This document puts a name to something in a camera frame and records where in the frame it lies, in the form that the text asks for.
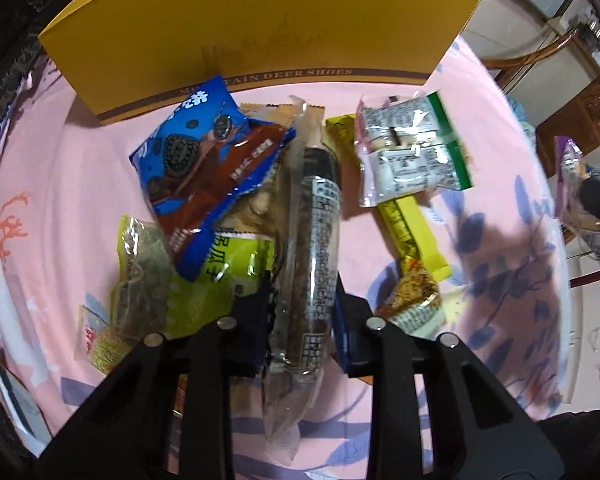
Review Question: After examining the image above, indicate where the pink floral cloth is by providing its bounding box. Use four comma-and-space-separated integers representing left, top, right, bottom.
0, 35, 576, 480

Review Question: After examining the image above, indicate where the light blue cloth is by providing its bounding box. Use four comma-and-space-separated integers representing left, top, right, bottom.
505, 95, 538, 133

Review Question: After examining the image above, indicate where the white packet with green edge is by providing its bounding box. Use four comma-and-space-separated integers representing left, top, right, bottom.
356, 91, 455, 156
357, 140, 473, 209

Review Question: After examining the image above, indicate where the yellow cardboard box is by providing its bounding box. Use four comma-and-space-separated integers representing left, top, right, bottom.
37, 0, 481, 127

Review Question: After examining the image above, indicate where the purple edged snack packet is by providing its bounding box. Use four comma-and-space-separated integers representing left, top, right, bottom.
553, 136, 600, 263

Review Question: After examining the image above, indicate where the long yellow snack packet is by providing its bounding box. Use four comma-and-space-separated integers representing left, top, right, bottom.
325, 115, 453, 282

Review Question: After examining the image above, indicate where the long clear snack packet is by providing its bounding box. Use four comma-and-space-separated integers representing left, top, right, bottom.
261, 95, 342, 443

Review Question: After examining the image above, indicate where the lime green snack packet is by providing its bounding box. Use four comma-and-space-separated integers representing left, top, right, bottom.
167, 232, 276, 341

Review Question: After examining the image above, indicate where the beige snack packet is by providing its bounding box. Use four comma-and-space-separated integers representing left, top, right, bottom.
220, 102, 326, 241

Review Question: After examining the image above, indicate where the blue cookie packet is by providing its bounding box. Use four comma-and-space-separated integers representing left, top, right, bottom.
131, 76, 297, 282

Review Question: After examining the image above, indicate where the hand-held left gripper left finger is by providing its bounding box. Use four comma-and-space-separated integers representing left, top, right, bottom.
37, 290, 273, 480

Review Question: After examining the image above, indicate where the dark carved wooden bench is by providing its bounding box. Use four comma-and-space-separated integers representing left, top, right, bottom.
0, 0, 106, 161

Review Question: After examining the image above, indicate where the gold orange snack packet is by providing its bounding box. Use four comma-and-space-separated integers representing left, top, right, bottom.
377, 255, 447, 338

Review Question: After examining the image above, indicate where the clear packet with red label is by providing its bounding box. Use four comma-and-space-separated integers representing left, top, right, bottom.
75, 305, 131, 376

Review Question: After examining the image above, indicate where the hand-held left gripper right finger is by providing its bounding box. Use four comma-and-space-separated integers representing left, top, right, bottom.
330, 291, 566, 480

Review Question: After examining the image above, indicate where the clear yellow green packet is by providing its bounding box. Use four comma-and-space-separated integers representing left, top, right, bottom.
111, 215, 178, 341

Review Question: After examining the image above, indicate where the wooden chair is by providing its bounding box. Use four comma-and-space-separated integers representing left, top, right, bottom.
485, 27, 600, 161

